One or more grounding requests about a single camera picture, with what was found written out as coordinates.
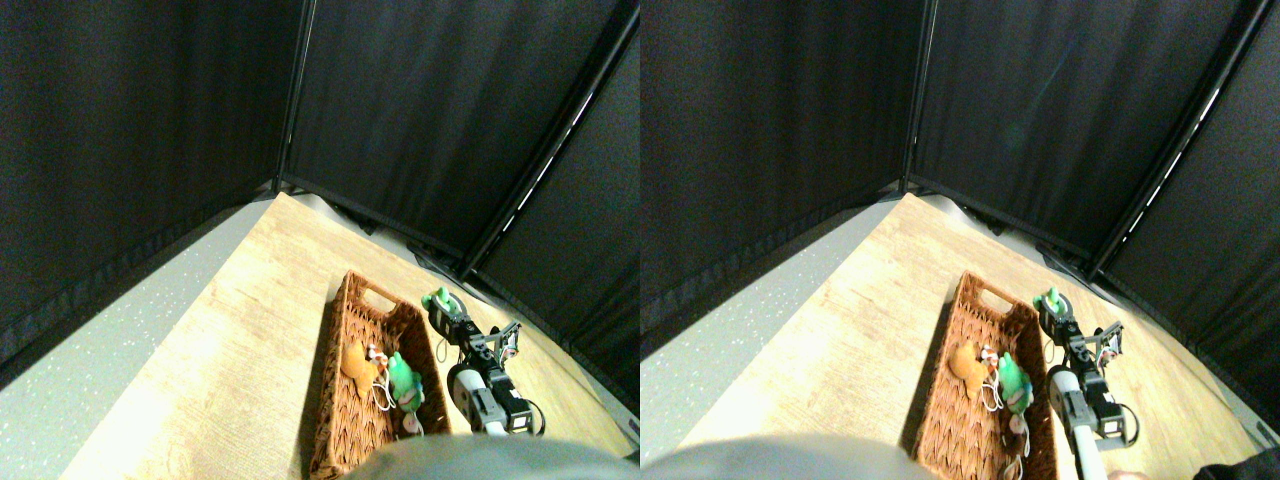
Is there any green plush toy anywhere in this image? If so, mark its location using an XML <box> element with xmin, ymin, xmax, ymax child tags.
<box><xmin>1033</xmin><ymin>287</ymin><xmax>1076</xmax><ymax>316</ymax></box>
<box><xmin>995</xmin><ymin>352</ymin><xmax>1034</xmax><ymax>416</ymax></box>
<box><xmin>421</xmin><ymin>287</ymin><xmax>464</xmax><ymax>317</ymax></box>
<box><xmin>386</xmin><ymin>350</ymin><xmax>427</xmax><ymax>413</ymax></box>

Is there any tan plush bear toy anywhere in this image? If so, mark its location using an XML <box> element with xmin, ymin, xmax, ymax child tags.
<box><xmin>340</xmin><ymin>342</ymin><xmax>381</xmax><ymax>389</ymax></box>
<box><xmin>950</xmin><ymin>342</ymin><xmax>991</xmax><ymax>401</ymax></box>

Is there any black curtain stand foot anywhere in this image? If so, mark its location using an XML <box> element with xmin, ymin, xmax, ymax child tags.
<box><xmin>960</xmin><ymin>205</ymin><xmax>1006</xmax><ymax>236</ymax></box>
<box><xmin>1035</xmin><ymin>250</ymin><xmax>1091</xmax><ymax>281</ymax></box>
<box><xmin>405</xmin><ymin>248</ymin><xmax>461</xmax><ymax>281</ymax></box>
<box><xmin>330</xmin><ymin>205</ymin><xmax>376</xmax><ymax>236</ymax></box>

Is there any brown wicker basket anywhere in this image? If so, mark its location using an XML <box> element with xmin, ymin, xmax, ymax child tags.
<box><xmin>915</xmin><ymin>270</ymin><xmax>1061</xmax><ymax>480</ymax></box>
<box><xmin>308</xmin><ymin>270</ymin><xmax>453</xmax><ymax>480</ymax></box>

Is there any black curtain stand pole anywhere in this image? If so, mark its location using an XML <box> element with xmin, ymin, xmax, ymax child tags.
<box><xmin>272</xmin><ymin>0</ymin><xmax>319</xmax><ymax>193</ymax></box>
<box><xmin>900</xmin><ymin>0</ymin><xmax>941</xmax><ymax>193</ymax></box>
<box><xmin>1085</xmin><ymin>0</ymin><xmax>1280</xmax><ymax>281</ymax></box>
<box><xmin>455</xmin><ymin>10</ymin><xmax>640</xmax><ymax>279</ymax></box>

